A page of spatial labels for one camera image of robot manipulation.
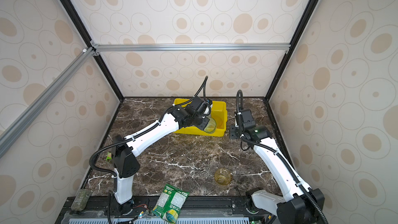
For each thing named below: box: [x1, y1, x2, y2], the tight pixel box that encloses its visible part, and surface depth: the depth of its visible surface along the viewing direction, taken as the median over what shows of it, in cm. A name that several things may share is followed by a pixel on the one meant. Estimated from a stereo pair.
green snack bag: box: [151, 183, 190, 224], surface depth 74 cm
